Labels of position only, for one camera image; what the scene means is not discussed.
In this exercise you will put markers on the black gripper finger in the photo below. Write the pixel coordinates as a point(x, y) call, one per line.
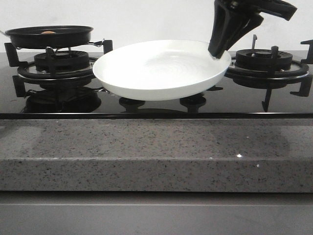
point(220, 21)
point(244, 28)

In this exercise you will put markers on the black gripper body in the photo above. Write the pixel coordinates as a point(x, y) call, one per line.
point(277, 8)

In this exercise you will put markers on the white round plate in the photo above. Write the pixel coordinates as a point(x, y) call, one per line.
point(160, 70)

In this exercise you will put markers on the fried egg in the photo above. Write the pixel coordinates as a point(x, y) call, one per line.
point(48, 32)

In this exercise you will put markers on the black frying pan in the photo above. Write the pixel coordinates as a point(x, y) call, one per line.
point(65, 36)

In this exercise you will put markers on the black right gas burner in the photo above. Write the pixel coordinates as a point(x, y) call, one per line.
point(261, 60)

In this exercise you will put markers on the black gas burner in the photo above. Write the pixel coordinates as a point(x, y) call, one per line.
point(261, 60)
point(64, 61)

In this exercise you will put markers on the black right pan support grate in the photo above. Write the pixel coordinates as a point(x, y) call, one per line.
point(251, 91)

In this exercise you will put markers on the black left gas burner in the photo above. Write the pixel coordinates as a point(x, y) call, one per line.
point(64, 61)

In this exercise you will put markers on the black glass gas cooktop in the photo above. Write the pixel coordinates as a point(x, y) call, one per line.
point(21, 100)

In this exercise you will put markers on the grey cabinet front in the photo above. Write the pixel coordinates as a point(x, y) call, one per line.
point(126, 213)

